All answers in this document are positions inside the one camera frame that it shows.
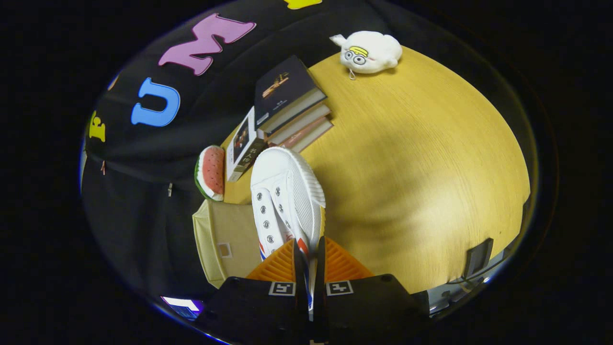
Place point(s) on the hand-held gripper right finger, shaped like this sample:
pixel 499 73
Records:
pixel 368 306

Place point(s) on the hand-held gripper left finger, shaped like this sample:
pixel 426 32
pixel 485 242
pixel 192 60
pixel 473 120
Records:
pixel 258 306

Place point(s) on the beige fabric storage box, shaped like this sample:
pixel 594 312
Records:
pixel 234 230

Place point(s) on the white canvas shoe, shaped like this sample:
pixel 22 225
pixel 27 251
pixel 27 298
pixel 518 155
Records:
pixel 287 191

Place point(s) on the glowing screen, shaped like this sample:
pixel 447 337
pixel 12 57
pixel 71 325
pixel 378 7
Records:
pixel 184 305

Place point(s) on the black rectangular block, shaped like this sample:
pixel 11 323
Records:
pixel 479 257

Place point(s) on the watermelon slice toy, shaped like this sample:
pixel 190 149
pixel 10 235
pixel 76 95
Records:
pixel 213 172

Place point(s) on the white portrait cover book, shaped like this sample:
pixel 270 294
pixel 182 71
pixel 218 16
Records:
pixel 242 143

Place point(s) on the reddish brown cover book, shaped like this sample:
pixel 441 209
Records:
pixel 311 136

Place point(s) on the dark brown cover book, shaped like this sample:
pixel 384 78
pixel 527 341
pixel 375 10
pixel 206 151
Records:
pixel 306 120

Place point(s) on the black cover book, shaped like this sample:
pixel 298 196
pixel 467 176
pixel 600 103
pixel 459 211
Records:
pixel 282 86

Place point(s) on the white plush toy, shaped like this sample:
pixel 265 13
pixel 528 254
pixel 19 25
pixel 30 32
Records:
pixel 373 52

